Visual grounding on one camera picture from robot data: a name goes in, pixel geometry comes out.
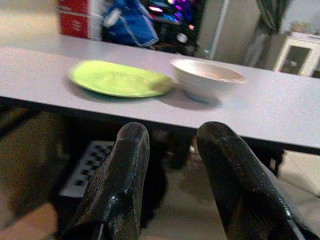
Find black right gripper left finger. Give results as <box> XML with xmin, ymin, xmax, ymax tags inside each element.
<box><xmin>60</xmin><ymin>121</ymin><xmax>151</xmax><ymax>240</ymax></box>

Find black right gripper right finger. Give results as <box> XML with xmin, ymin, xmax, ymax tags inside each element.
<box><xmin>196</xmin><ymin>121</ymin><xmax>320</xmax><ymax>240</ymax></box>

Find black white checkerboard board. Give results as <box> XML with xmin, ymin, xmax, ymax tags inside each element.
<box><xmin>59</xmin><ymin>140</ymin><xmax>116</xmax><ymax>198</ymax></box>

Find thin black table leg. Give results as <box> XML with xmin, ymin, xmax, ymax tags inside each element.
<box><xmin>269</xmin><ymin>147</ymin><xmax>286</xmax><ymax>177</ymax></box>

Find thick dark table leg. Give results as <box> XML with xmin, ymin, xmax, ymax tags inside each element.
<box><xmin>169</xmin><ymin>129</ymin><xmax>195</xmax><ymax>170</ymax></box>

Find brown cardboard box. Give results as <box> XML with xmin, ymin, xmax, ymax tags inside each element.
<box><xmin>0</xmin><ymin>109</ymin><xmax>71</xmax><ymax>216</ymax></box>

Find green plate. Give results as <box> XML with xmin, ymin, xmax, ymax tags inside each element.
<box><xmin>67</xmin><ymin>59</ymin><xmax>175</xmax><ymax>98</ymax></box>

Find white bowl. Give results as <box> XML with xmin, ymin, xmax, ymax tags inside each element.
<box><xmin>169</xmin><ymin>58</ymin><xmax>247</xmax><ymax>102</ymax></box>

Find white glass-door cabinet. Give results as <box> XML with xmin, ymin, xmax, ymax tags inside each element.
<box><xmin>273</xmin><ymin>31</ymin><xmax>320</xmax><ymax>78</ymax></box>

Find blue bag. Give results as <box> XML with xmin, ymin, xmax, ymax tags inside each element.
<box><xmin>102</xmin><ymin>0</ymin><xmax>160</xmax><ymax>48</ymax></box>

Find black screen colourful lights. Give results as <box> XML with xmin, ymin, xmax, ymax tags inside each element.
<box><xmin>139</xmin><ymin>0</ymin><xmax>208</xmax><ymax>55</ymax></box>

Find silver pole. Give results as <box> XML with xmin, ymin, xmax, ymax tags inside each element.
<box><xmin>208</xmin><ymin>0</ymin><xmax>231</xmax><ymax>61</ymax></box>

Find red box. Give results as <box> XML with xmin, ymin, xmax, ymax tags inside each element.
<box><xmin>57</xmin><ymin>0</ymin><xmax>91</xmax><ymax>40</ymax></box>

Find green potted plant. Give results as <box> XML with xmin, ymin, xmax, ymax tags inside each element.
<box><xmin>243</xmin><ymin>0</ymin><xmax>292</xmax><ymax>67</ymax></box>

